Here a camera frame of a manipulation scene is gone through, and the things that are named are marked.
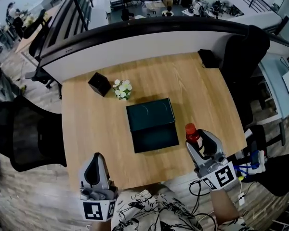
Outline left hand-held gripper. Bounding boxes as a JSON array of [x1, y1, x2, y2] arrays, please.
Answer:
[[79, 152, 119, 222]]

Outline white potted flowers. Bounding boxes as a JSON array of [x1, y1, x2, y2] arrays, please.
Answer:
[[112, 78, 133, 101]]

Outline person's left forearm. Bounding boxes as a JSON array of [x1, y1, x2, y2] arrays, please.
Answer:
[[90, 220, 111, 231]]

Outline white partition with black rail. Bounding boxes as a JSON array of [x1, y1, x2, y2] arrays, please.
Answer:
[[39, 15, 289, 84]]

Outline red capped drink bottle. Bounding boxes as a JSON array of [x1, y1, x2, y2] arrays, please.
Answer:
[[184, 123, 203, 151]]

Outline white bundle with blue strap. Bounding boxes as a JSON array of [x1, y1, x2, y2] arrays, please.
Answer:
[[233, 149, 267, 178]]

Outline black square pen holder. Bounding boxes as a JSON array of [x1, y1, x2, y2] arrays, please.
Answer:
[[87, 72, 112, 98]]

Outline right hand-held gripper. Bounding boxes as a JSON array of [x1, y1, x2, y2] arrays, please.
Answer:
[[185, 129, 239, 192]]

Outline light wooden desk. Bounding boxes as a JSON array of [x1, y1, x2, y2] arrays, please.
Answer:
[[15, 3, 61, 55]]

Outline black chair with belongings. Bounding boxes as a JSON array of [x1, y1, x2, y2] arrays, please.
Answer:
[[236, 124, 289, 197]]

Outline person's patterned shorts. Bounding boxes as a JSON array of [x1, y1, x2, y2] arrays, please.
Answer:
[[110, 185, 203, 231]]

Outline black mesh office chair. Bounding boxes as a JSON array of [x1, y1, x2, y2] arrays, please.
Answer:
[[0, 95, 67, 173]]

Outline black flat device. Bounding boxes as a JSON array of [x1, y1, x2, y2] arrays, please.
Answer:
[[197, 49, 220, 69]]

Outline person's right forearm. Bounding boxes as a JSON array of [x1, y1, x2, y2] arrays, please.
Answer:
[[208, 189, 240, 226]]

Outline dark green box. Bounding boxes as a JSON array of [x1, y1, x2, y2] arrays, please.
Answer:
[[125, 97, 180, 154]]

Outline black high-back office chair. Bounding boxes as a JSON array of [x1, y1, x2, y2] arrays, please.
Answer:
[[23, 8, 63, 89]]

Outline black floor cable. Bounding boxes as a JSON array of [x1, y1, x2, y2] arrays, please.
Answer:
[[189, 180, 209, 214]]

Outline grey desk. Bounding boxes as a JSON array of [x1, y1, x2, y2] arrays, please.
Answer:
[[259, 54, 289, 120]]

